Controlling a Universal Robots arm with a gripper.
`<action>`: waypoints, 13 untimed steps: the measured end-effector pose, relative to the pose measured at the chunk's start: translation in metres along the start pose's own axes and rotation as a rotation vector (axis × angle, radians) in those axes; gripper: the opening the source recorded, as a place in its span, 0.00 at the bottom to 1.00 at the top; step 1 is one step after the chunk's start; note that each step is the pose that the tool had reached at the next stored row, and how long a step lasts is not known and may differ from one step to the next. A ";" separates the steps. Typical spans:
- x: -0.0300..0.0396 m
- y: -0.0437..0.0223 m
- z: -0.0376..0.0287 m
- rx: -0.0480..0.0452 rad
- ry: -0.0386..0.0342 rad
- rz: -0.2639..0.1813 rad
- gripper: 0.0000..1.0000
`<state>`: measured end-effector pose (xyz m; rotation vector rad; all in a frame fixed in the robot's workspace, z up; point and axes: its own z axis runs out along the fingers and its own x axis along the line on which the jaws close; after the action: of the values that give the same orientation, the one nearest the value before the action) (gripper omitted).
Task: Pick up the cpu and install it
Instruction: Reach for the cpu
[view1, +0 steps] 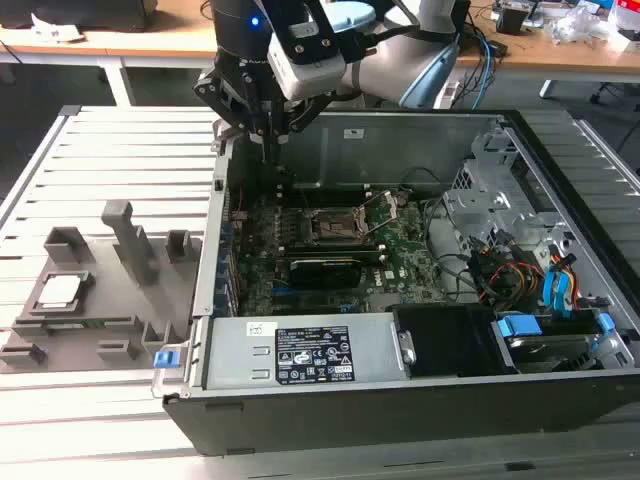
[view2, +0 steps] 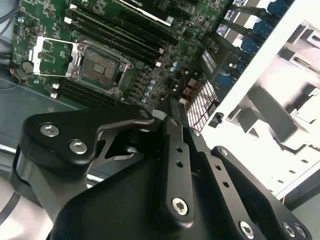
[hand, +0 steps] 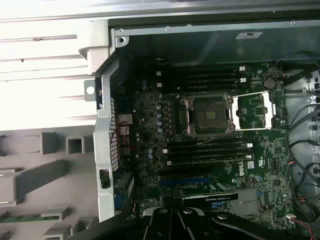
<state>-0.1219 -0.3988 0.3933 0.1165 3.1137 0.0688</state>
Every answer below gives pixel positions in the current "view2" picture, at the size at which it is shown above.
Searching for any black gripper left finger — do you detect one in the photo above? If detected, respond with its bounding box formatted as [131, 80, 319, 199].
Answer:
[9, 96, 198, 230]

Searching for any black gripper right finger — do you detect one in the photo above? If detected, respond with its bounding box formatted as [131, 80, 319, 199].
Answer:
[178, 101, 313, 240]

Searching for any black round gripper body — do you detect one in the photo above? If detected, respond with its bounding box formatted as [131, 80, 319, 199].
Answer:
[49, 129, 238, 240]

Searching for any silver socket cover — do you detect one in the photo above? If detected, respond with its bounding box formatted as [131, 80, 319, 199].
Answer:
[28, 35, 80, 77]

